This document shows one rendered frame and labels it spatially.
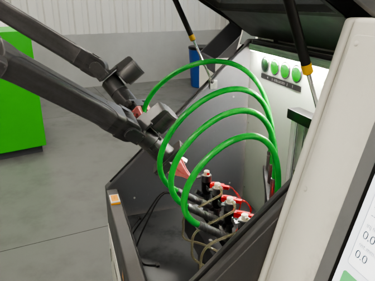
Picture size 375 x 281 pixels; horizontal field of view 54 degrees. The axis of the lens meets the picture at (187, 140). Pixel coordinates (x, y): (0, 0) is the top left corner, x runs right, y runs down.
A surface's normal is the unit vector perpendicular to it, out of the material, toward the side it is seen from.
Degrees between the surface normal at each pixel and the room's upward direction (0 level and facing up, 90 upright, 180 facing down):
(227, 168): 90
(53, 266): 0
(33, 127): 90
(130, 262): 0
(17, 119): 90
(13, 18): 79
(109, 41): 90
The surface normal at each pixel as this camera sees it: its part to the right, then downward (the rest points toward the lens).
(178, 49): 0.43, 0.32
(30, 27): 0.10, 0.17
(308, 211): -0.92, -0.11
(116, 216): 0.00, -0.93
